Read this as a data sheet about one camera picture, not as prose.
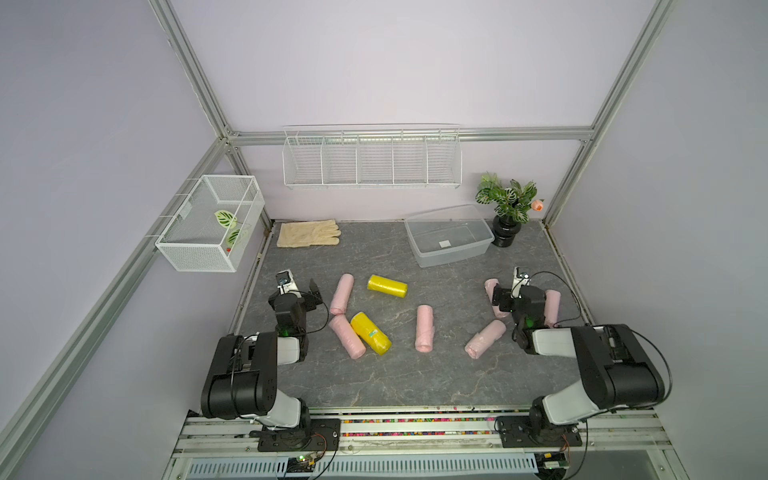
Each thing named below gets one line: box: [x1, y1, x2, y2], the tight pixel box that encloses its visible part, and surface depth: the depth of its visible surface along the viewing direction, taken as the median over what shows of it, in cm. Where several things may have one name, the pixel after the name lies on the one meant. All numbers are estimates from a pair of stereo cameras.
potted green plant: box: [476, 173, 545, 248], surface depth 98 cm
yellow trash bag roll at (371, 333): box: [350, 312, 393, 356], surface depth 89 cm
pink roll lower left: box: [329, 314, 366, 360], surface depth 89 cm
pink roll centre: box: [414, 305, 435, 353], surface depth 90 cm
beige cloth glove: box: [276, 220, 342, 248], surface depth 121 cm
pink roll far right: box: [544, 289, 561, 329], surface depth 95 cm
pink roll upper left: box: [330, 273, 355, 315], surface depth 99 cm
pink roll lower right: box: [464, 319, 507, 359], surface depth 88 cm
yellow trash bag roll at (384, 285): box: [367, 274, 409, 298], surface depth 100 cm
